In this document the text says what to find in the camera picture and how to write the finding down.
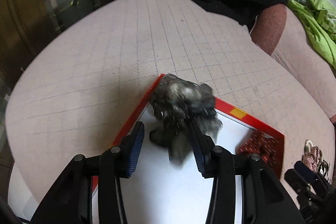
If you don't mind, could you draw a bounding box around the red polka dot scrunchie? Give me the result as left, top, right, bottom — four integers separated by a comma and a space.
236, 131, 284, 178

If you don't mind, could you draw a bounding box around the grey velvet scrunchie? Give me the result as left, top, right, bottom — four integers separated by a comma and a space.
149, 74, 223, 165

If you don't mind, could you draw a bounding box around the pink bolster pillow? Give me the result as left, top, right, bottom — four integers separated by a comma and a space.
250, 4, 335, 124

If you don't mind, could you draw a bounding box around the pink quilted bedspread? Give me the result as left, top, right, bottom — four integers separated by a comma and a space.
5, 0, 335, 201

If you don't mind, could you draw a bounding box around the pink brown knitted scrunchie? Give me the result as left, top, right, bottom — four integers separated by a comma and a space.
301, 139, 330, 178

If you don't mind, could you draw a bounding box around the red jewelry box tray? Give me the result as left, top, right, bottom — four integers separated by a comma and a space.
98, 74, 290, 223

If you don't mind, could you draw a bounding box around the green cloth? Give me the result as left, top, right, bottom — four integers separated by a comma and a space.
286, 0, 335, 67

